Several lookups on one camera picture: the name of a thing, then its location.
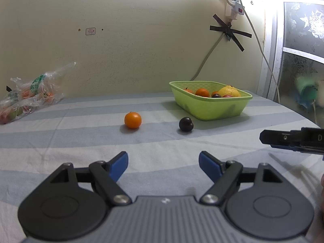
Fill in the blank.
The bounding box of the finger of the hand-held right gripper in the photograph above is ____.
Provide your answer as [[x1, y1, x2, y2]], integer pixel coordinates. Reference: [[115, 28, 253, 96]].
[[259, 127, 324, 155]]

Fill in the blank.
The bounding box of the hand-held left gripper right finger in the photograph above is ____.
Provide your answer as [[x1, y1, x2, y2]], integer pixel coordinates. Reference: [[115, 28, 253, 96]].
[[199, 151, 282, 206]]

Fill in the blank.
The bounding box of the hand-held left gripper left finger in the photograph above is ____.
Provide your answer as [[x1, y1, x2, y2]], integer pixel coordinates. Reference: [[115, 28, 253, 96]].
[[49, 151, 132, 206]]

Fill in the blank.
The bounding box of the orange with stem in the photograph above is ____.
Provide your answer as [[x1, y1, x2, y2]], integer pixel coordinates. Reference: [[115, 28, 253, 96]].
[[124, 111, 142, 129]]

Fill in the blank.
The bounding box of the green plastic basket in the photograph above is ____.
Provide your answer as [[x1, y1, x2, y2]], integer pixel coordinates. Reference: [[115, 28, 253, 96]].
[[169, 81, 253, 121]]

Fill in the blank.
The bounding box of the yellow lemon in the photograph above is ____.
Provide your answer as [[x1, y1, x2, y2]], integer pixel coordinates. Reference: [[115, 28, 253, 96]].
[[218, 85, 241, 98]]

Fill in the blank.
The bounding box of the striped bed sheet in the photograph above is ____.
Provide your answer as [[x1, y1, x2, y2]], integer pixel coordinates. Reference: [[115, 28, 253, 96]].
[[0, 90, 324, 243]]

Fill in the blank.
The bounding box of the green cup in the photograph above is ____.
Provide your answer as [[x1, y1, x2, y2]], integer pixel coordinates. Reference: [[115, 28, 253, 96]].
[[295, 76, 319, 102]]

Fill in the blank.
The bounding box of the window with patterned glass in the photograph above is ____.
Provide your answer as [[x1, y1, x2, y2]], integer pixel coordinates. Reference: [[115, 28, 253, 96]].
[[256, 0, 324, 129]]

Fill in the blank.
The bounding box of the clear plastic bag of produce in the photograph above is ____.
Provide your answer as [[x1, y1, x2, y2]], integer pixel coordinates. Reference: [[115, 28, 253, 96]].
[[0, 61, 76, 125]]

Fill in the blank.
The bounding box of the black tape cross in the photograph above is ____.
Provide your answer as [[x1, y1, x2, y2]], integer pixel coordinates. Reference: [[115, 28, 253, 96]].
[[210, 14, 252, 52]]

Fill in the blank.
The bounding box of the white power strip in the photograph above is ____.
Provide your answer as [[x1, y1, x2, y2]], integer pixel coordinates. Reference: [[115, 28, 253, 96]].
[[224, 0, 245, 21]]

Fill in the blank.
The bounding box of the white cable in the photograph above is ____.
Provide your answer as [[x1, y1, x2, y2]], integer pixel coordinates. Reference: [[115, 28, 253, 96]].
[[242, 4, 281, 104]]

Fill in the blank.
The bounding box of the grey cable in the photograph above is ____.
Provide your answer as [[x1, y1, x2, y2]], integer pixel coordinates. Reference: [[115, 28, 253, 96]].
[[190, 18, 231, 81]]

